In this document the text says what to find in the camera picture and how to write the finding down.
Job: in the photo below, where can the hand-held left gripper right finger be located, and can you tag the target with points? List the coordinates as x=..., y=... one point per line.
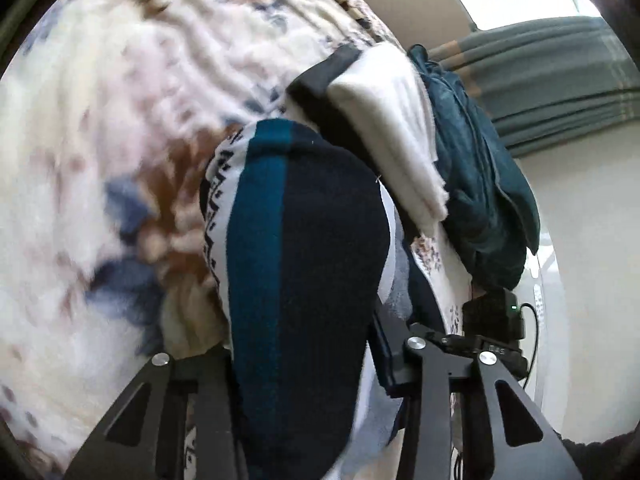
x=435, y=410

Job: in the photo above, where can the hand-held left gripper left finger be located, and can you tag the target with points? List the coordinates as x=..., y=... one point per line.
x=210, y=410

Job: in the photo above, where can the navy white grey striped sweater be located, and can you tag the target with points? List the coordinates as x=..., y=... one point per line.
x=310, y=260

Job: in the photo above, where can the white floral bed sheet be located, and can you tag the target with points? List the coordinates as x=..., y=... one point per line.
x=440, y=270

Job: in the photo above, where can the teal garment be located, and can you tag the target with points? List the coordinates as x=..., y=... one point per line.
x=480, y=185

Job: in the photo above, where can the folded white and black garment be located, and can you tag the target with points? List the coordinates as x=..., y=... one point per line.
x=390, y=125

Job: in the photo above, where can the grey-green curtain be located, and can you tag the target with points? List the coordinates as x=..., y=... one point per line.
x=560, y=85

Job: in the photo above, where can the cream blue brown printed blanket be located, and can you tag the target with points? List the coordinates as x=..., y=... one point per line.
x=125, y=110

